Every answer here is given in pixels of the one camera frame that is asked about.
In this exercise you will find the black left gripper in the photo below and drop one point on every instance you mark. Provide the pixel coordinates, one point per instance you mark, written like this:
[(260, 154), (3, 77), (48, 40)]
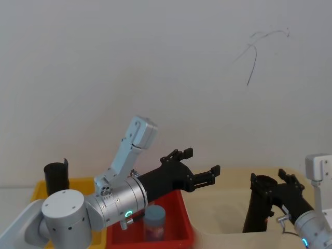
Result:
[(160, 181)]

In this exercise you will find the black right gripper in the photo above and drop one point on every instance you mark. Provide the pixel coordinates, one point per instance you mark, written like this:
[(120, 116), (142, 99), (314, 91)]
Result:
[(293, 201)]

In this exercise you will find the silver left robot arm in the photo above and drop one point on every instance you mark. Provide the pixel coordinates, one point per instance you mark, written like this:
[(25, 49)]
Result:
[(64, 212)]

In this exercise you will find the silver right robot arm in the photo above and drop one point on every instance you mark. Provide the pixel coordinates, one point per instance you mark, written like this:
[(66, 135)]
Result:
[(315, 223)]

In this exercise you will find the beige plastic bin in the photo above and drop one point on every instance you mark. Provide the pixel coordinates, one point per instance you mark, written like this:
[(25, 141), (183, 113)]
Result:
[(220, 202)]

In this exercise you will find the red plastic bin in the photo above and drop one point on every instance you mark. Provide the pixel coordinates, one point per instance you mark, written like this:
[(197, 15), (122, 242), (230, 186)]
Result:
[(179, 228)]

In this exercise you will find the bottle with grey cap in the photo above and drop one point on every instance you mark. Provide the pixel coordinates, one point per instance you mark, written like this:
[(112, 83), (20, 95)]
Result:
[(154, 220)]

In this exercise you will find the yellow plastic bin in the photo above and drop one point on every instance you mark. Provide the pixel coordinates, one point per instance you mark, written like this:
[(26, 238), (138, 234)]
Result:
[(37, 190)]

